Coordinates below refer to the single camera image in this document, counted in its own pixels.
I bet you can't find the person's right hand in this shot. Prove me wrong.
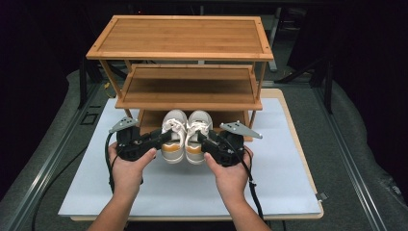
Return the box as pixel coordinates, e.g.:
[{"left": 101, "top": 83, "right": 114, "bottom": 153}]
[{"left": 203, "top": 145, "right": 255, "bottom": 204}]

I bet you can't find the white beige sneaker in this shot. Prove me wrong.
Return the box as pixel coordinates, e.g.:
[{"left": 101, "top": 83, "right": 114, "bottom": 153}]
[
  {"left": 185, "top": 110, "right": 214, "bottom": 166},
  {"left": 160, "top": 109, "right": 189, "bottom": 165}
]

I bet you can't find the wooden three-tier shoe rack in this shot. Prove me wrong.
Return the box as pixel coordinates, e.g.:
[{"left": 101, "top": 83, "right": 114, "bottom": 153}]
[{"left": 86, "top": 14, "right": 275, "bottom": 142}]

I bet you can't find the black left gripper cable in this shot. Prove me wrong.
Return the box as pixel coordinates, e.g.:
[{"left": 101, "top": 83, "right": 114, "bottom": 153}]
[{"left": 104, "top": 130, "right": 120, "bottom": 194}]

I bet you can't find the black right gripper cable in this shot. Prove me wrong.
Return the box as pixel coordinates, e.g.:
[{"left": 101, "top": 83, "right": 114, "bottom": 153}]
[{"left": 220, "top": 136, "right": 266, "bottom": 223}]

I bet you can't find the black floor cable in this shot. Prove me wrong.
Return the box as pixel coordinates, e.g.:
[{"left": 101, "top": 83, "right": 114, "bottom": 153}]
[{"left": 30, "top": 144, "right": 89, "bottom": 231}]

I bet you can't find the black metal stand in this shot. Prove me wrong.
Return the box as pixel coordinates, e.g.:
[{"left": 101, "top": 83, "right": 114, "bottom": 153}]
[{"left": 78, "top": 57, "right": 89, "bottom": 110}]

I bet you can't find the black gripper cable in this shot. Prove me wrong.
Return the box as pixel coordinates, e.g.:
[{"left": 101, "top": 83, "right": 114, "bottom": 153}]
[
  {"left": 220, "top": 136, "right": 266, "bottom": 223},
  {"left": 104, "top": 130, "right": 120, "bottom": 194}
]

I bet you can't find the grey metal rail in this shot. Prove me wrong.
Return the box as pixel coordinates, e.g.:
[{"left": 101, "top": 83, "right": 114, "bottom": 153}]
[
  {"left": 5, "top": 82, "right": 101, "bottom": 231},
  {"left": 312, "top": 86, "right": 390, "bottom": 231}
]

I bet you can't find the white metal post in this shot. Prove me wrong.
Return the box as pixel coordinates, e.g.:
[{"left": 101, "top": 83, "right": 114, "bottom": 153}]
[{"left": 268, "top": 7, "right": 282, "bottom": 73}]

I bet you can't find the person's left hand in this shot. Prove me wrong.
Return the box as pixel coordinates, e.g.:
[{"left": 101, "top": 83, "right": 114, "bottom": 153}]
[{"left": 108, "top": 141, "right": 159, "bottom": 197}]

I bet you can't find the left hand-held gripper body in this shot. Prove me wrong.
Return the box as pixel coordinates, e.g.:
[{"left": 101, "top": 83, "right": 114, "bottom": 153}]
[{"left": 108, "top": 116, "right": 162, "bottom": 162}]

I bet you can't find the light wooden table board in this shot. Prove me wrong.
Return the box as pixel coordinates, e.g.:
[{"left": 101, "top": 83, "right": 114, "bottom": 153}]
[{"left": 69, "top": 88, "right": 324, "bottom": 222}]

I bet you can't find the white table mat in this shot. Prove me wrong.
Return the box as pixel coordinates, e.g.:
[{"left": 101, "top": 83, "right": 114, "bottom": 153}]
[{"left": 58, "top": 97, "right": 322, "bottom": 217}]

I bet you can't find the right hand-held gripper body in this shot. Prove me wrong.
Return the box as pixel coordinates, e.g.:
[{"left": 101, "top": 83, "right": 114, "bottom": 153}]
[{"left": 201, "top": 120, "right": 264, "bottom": 168}]

